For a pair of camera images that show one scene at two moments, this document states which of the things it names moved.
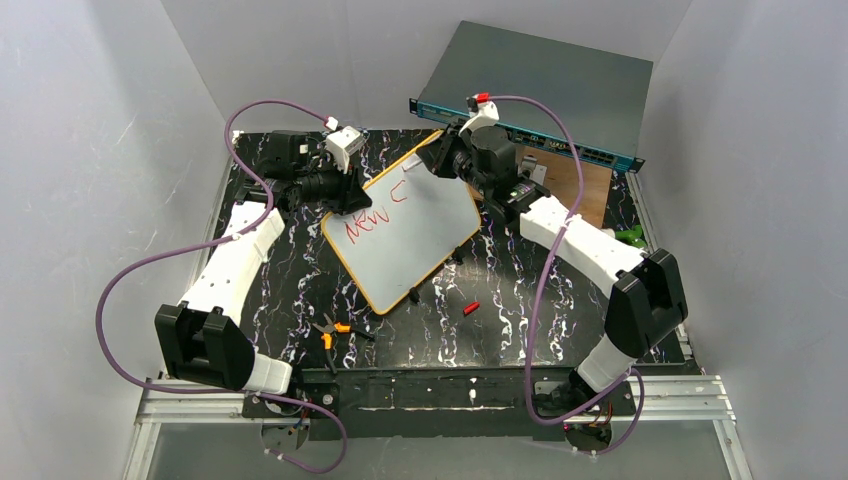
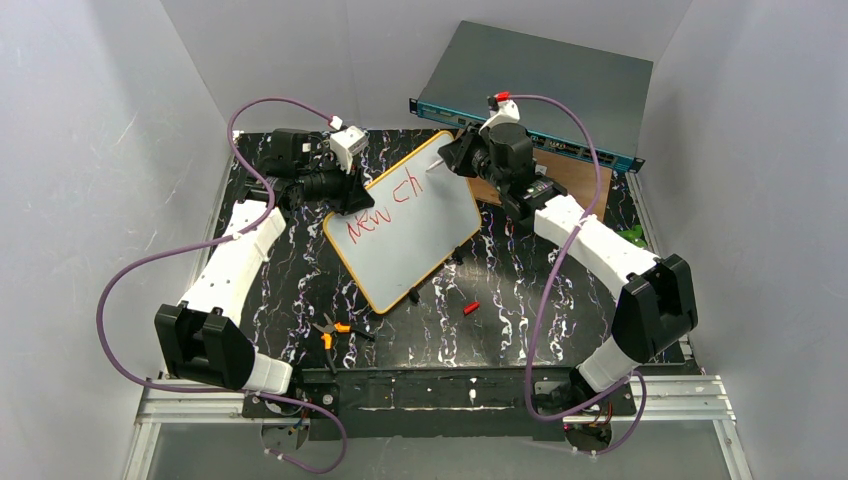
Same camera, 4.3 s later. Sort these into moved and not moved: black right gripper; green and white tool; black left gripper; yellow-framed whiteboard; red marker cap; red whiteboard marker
Moved: red whiteboard marker; black right gripper
Not moved: black left gripper; yellow-framed whiteboard; green and white tool; red marker cap
